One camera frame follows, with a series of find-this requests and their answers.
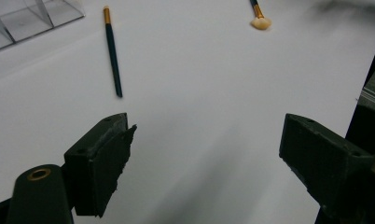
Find clear plastic compartment organizer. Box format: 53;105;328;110
0;0;86;54

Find thin dark-handled makeup brush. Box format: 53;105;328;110
102;5;124;99

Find fan makeup brush beige bristles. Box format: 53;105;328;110
249;0;273;31

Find metal frame rail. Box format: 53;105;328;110
357;87;375;110

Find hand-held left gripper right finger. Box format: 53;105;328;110
278;113;375;224

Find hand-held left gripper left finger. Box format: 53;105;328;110
63;112;138;218

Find white table cover sheet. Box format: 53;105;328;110
0;0;375;224

